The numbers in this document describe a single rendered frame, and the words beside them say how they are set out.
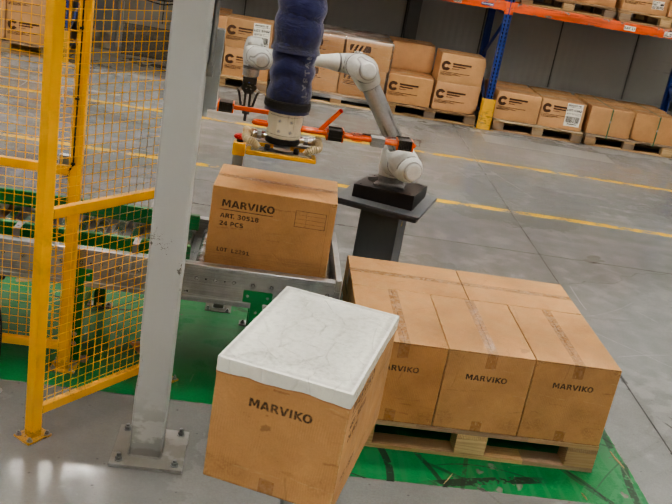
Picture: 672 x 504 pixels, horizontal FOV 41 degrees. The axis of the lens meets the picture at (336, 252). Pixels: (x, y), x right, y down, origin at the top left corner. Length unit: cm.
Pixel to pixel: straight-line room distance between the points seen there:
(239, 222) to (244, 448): 187
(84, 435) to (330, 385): 176
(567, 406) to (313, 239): 142
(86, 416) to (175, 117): 151
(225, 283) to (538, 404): 156
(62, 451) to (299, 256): 142
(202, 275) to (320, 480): 188
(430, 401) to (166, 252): 141
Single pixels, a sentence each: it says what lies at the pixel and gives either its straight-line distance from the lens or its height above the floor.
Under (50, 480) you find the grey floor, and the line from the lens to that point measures 378.
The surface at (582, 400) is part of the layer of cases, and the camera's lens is 427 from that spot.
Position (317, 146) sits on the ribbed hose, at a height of 118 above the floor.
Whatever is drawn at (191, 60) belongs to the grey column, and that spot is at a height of 167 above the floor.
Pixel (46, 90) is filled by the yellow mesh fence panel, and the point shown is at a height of 147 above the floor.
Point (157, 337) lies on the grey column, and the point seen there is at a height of 57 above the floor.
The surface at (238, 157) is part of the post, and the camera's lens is 494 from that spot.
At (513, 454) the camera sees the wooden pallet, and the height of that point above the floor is 2.
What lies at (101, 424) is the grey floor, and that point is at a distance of 411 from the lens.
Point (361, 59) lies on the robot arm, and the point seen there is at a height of 155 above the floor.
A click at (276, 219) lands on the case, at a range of 432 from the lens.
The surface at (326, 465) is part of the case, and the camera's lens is 260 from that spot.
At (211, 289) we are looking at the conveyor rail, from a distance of 432.
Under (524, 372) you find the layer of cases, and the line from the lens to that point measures 412.
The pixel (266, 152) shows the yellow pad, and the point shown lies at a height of 112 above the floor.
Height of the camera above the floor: 222
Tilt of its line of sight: 20 degrees down
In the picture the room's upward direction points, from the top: 10 degrees clockwise
